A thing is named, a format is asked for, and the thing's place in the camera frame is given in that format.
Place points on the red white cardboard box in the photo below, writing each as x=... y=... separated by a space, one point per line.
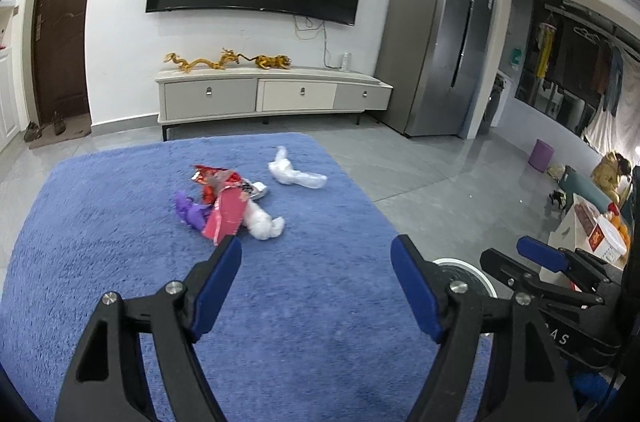
x=606 y=237

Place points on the white plastic bag far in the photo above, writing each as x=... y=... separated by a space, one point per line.
x=283 y=171

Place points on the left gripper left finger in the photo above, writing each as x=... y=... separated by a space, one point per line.
x=106 y=380

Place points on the golden dragon ornament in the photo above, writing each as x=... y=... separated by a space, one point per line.
x=226 y=58

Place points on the golden tiger ornament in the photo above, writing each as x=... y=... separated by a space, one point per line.
x=266 y=62

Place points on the red snack wrapper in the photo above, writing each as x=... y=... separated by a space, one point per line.
x=215 y=180

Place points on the white grey TV cabinet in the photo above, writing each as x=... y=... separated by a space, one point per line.
x=205 y=95

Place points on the brown wooden door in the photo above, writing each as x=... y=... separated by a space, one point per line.
x=58 y=59

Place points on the white power strip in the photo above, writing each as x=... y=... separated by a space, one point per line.
x=345 y=62

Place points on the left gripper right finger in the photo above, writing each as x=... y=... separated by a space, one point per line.
x=526 y=379

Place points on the blue fuzzy blanket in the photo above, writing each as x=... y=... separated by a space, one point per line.
x=315 y=326

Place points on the grey steel refrigerator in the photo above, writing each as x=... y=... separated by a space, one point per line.
x=432 y=53

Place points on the brown door mat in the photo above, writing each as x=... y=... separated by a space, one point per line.
x=75 y=127

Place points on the white wall cabinets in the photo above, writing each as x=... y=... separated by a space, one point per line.
x=8 y=110

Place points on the purple small bin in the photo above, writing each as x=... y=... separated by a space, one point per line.
x=541 y=156

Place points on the pink paper box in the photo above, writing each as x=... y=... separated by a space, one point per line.
x=226 y=214

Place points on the shoes by door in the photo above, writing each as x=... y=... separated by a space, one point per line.
x=35 y=131

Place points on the small purple wrapper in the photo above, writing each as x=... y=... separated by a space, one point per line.
x=190 y=212

